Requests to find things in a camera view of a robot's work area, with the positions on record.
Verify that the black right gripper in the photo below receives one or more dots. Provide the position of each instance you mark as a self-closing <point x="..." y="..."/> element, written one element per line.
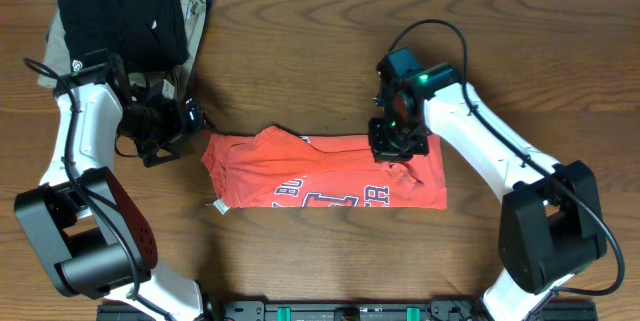
<point x="383" y="151"/>

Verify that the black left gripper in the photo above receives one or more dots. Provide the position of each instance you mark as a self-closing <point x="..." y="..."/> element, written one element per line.
<point x="181" y="125"/>

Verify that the red printed t-shirt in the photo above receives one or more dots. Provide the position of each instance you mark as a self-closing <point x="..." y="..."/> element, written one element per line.
<point x="278" y="169"/>

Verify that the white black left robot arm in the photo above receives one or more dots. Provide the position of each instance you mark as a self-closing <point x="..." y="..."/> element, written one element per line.
<point x="87" y="232"/>

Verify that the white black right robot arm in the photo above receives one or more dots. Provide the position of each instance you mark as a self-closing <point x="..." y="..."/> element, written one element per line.
<point x="551" y="225"/>

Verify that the black folded garment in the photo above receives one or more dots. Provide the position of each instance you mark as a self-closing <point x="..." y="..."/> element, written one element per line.
<point x="148" y="34"/>

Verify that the khaki folded trousers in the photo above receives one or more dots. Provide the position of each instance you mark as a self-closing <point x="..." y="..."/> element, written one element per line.
<point x="190" y="36"/>

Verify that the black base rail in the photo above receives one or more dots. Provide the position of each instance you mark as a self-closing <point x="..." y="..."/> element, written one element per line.
<point x="350" y="311"/>

